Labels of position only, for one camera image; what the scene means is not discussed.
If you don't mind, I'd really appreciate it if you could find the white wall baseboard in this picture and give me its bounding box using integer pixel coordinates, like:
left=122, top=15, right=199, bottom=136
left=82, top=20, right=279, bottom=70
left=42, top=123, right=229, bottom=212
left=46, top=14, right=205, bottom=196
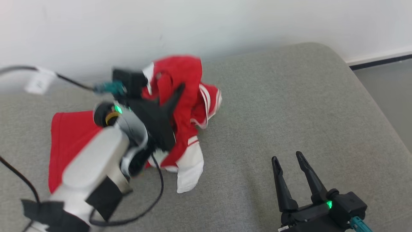
left=345, top=46, right=412, bottom=71

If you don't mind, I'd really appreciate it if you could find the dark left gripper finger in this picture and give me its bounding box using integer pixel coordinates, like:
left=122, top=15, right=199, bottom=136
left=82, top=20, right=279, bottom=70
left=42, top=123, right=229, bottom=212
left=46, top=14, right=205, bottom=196
left=162, top=83, right=186, bottom=118

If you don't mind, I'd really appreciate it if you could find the white cable tag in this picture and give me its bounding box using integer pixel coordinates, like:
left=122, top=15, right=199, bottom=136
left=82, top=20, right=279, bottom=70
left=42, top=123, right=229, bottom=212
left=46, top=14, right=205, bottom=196
left=24, top=67, right=57, bottom=95

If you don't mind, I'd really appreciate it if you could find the black left camera cable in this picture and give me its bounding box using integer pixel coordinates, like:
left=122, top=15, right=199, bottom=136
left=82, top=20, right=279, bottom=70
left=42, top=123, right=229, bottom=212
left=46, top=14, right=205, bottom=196
left=0, top=65, right=96, bottom=91

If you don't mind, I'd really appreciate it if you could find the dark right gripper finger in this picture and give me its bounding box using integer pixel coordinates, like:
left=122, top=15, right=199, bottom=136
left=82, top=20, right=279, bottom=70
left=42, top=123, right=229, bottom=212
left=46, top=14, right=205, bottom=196
left=295, top=151, right=329, bottom=204
left=271, top=156, right=299, bottom=212

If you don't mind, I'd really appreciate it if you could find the teal cable connector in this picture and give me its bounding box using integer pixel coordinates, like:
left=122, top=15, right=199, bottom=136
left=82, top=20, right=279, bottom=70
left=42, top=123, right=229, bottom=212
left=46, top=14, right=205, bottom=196
left=349, top=216, right=374, bottom=232
left=93, top=81, right=126, bottom=96

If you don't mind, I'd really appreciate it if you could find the grey fabric sofa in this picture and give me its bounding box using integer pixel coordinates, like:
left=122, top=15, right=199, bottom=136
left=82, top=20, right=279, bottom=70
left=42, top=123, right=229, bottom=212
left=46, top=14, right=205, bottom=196
left=0, top=43, right=412, bottom=232

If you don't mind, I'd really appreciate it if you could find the teal left cable connector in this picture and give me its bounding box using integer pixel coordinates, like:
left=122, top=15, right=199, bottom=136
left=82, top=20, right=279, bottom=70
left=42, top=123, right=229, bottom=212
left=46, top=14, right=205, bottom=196
left=93, top=81, right=126, bottom=96

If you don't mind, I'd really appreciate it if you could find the teal right cable connector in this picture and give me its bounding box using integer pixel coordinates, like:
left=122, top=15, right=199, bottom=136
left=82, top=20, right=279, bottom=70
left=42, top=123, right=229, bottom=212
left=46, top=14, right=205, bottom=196
left=349, top=216, right=374, bottom=232

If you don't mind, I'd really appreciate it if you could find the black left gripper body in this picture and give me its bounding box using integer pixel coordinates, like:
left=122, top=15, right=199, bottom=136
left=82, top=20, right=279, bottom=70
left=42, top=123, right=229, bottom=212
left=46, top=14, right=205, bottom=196
left=127, top=97, right=177, bottom=152

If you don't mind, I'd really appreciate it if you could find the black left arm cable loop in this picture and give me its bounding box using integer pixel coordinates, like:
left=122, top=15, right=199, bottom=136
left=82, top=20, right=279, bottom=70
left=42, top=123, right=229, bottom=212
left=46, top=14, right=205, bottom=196
left=89, top=154, right=164, bottom=227

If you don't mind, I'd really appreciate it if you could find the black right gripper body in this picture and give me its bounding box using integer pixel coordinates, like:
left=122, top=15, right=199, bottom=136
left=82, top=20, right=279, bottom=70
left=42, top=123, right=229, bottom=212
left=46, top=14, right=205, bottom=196
left=278, top=202, right=343, bottom=232

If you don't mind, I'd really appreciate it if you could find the red white basketball jersey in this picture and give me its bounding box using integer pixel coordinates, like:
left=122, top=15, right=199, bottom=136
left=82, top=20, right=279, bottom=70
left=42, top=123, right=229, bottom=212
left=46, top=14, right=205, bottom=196
left=48, top=55, right=222, bottom=194

